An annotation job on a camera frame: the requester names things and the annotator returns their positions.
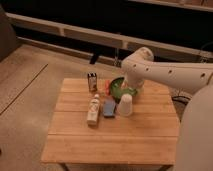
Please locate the green bowl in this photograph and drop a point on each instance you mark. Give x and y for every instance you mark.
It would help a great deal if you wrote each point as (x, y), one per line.
(117, 91)

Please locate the wooden table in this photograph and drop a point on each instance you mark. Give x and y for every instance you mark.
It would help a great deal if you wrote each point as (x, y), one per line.
(147, 137)

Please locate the white plastic bottle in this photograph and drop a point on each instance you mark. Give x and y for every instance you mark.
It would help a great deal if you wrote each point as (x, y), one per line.
(93, 110)

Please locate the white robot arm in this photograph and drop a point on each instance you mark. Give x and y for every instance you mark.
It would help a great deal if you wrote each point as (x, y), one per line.
(194, 150)

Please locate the small dark carton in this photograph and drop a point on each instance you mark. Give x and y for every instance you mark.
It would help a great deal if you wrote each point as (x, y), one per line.
(92, 81)

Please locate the orange red small object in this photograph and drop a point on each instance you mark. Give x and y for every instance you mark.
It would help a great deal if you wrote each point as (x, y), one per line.
(107, 87)

